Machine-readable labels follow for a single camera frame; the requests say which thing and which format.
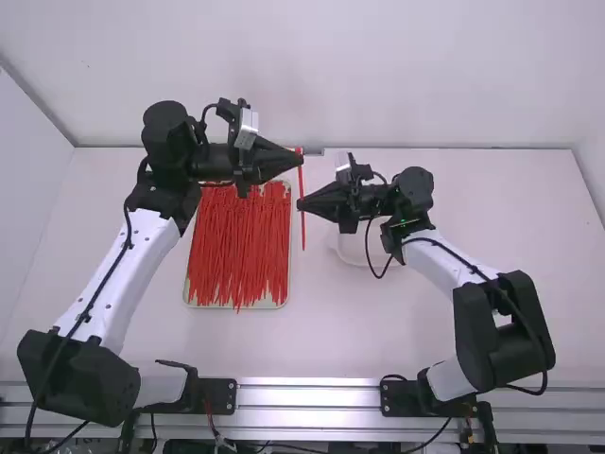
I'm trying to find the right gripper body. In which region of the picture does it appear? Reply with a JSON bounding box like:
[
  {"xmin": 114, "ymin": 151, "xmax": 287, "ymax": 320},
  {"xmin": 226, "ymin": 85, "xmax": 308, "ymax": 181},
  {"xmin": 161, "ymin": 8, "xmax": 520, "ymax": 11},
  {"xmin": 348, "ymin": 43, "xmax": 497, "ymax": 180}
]
[{"xmin": 337, "ymin": 181, "xmax": 398, "ymax": 235}]

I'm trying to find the pale tray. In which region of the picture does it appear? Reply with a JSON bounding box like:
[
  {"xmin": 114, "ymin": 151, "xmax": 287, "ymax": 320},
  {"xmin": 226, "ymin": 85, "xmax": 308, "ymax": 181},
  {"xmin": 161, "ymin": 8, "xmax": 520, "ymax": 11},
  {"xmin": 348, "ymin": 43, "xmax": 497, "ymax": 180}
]
[{"xmin": 181, "ymin": 178, "xmax": 295, "ymax": 311}]

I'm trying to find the row of orange cable ties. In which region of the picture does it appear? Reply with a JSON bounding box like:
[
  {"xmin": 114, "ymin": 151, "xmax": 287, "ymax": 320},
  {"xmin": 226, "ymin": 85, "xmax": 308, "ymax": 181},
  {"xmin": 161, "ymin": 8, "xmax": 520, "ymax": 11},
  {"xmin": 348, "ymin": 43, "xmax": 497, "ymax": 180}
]
[{"xmin": 186, "ymin": 182, "xmax": 290, "ymax": 314}]

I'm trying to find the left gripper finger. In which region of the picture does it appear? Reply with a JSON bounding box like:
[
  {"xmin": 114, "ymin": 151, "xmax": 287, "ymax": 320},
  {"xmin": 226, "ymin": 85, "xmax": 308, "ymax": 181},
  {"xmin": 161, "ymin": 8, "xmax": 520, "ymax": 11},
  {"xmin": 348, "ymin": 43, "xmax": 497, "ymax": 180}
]
[
  {"xmin": 257, "ymin": 136, "xmax": 304, "ymax": 163},
  {"xmin": 258, "ymin": 160, "xmax": 304, "ymax": 184}
]

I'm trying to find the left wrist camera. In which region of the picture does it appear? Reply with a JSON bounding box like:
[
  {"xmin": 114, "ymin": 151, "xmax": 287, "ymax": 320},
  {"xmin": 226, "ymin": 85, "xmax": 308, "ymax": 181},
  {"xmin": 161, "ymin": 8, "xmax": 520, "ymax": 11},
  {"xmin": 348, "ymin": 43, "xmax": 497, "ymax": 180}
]
[{"xmin": 233, "ymin": 108, "xmax": 261, "ymax": 150}]

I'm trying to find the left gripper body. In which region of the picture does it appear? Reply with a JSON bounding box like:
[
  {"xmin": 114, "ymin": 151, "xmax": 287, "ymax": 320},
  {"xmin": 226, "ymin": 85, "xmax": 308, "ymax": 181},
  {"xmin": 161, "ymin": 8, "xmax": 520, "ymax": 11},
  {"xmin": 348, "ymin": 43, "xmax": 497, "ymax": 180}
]
[{"xmin": 188, "ymin": 136, "xmax": 263, "ymax": 200}]

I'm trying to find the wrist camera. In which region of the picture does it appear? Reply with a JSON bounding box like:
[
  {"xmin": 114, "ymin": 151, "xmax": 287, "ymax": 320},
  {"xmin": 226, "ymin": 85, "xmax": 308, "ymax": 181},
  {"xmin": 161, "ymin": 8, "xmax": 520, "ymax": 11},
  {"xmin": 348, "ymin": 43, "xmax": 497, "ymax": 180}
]
[
  {"xmin": 233, "ymin": 108, "xmax": 261, "ymax": 150},
  {"xmin": 334, "ymin": 150, "xmax": 356, "ymax": 184}
]

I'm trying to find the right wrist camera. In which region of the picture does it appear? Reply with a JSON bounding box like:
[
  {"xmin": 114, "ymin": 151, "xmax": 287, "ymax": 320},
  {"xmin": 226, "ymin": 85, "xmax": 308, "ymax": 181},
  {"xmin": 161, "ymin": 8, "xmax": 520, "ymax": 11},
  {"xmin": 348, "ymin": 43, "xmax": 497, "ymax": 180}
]
[{"xmin": 334, "ymin": 150, "xmax": 356, "ymax": 184}]

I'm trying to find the black cable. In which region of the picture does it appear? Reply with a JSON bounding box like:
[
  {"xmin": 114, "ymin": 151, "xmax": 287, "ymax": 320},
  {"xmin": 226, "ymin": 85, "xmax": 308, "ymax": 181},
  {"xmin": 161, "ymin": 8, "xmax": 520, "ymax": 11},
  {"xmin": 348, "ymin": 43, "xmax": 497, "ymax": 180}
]
[
  {"xmin": 200, "ymin": 101, "xmax": 223, "ymax": 141},
  {"xmin": 363, "ymin": 215, "xmax": 406, "ymax": 280},
  {"xmin": 23, "ymin": 158, "xmax": 155, "ymax": 448},
  {"xmin": 489, "ymin": 276, "xmax": 552, "ymax": 397}
]

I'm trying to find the orange cable tie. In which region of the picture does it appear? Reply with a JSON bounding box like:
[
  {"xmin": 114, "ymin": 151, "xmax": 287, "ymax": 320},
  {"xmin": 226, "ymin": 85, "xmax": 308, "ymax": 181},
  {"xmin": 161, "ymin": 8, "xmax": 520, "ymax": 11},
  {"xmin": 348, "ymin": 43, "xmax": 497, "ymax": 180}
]
[{"xmin": 292, "ymin": 146, "xmax": 309, "ymax": 251}]

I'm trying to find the white dish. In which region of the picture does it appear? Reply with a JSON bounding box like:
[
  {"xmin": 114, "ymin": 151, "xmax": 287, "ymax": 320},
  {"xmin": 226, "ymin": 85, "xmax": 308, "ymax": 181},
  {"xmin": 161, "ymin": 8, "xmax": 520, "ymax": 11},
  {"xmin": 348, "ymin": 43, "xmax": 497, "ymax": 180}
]
[{"xmin": 328, "ymin": 221, "xmax": 403, "ymax": 270}]

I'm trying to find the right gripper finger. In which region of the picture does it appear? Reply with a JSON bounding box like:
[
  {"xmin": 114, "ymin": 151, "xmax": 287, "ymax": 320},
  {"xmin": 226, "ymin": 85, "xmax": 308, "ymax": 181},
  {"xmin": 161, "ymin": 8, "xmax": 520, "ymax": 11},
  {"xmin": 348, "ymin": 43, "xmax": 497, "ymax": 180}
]
[
  {"xmin": 295, "ymin": 182, "xmax": 341, "ymax": 207},
  {"xmin": 296, "ymin": 202, "xmax": 341, "ymax": 225}
]

